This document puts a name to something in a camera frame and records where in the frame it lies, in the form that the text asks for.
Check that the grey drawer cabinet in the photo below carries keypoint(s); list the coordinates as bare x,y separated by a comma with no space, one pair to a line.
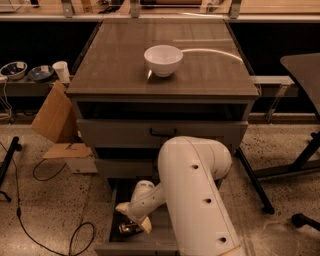
211,71

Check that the crushed orange can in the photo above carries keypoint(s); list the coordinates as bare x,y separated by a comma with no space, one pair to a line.
129,228

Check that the black caster foot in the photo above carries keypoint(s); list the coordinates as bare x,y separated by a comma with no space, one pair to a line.
299,220

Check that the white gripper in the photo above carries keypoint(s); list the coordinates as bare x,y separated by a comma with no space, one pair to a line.
137,206

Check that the white bowl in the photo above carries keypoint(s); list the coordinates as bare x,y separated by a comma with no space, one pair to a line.
163,60

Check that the white paper cup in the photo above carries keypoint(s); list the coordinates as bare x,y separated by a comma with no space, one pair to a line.
61,69

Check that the grey top drawer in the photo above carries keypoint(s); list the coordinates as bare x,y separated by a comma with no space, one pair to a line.
148,125

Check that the dark side table top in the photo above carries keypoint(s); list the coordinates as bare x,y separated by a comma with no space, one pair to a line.
305,70

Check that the blue bowl left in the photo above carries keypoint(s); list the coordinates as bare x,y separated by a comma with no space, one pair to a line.
14,70

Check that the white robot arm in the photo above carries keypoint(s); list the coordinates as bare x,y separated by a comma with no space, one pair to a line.
200,221

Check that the black stand leg left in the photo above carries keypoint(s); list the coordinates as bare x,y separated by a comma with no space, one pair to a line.
15,146

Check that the grey low shelf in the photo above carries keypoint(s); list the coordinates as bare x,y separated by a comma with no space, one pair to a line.
26,87

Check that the brown cardboard box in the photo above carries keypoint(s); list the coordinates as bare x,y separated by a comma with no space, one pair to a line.
56,121

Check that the blue bowl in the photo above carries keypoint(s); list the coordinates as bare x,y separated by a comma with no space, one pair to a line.
41,73
14,70

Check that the blue bowl right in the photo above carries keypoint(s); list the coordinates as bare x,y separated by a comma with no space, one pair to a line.
41,73

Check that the grey bottom drawer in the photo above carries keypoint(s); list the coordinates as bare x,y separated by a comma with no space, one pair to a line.
160,242

